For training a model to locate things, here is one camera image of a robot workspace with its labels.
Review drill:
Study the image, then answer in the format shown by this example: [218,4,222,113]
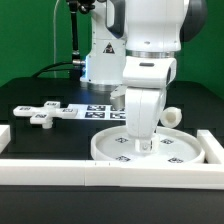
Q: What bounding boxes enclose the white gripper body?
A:
[110,56,177,141]

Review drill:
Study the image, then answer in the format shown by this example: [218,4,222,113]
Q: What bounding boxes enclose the white round table top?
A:
[91,126,205,164]

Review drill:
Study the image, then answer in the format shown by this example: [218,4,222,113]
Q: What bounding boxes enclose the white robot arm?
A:
[81,0,207,152]

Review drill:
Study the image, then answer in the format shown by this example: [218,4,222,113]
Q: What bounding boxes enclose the white U-shaped obstacle fence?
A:
[0,130,224,189]

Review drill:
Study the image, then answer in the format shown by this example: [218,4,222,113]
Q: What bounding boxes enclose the white marker sheet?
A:
[68,104,126,121]

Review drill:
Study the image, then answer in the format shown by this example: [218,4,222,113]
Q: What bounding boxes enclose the white cross-shaped table base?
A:
[13,101,78,129]

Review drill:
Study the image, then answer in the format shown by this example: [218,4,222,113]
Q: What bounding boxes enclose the white cable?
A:
[52,0,62,79]

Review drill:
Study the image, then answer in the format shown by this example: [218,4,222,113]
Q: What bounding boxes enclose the black camera stand pole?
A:
[66,0,96,81]

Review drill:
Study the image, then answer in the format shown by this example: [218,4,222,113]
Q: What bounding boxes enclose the black cable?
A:
[31,61,83,78]

